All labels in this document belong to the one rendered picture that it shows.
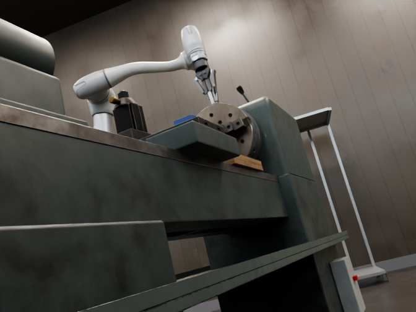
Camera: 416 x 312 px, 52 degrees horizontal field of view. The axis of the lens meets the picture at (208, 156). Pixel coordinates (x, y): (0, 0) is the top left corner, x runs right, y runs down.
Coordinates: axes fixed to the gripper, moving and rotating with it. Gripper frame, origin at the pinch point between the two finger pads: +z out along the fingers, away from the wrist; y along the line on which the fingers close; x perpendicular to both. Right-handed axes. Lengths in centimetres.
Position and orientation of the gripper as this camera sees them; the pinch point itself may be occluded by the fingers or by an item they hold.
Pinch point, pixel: (212, 98)
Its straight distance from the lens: 213.0
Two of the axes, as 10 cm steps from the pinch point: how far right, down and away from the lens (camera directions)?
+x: 4.3, 1.2, 8.9
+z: 3.0, 9.2, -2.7
